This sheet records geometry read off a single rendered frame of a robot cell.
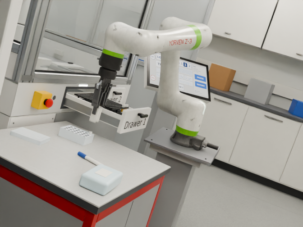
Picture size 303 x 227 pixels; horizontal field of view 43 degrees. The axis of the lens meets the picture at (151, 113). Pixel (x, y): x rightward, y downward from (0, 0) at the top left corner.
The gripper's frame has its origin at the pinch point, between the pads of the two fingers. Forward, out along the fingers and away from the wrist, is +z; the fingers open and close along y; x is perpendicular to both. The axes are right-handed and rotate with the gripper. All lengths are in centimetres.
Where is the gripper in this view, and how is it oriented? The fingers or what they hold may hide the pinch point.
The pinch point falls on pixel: (95, 114)
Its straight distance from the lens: 166.7
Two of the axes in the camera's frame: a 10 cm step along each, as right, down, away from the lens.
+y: -3.0, 0.9, -9.5
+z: -2.9, 9.4, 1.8
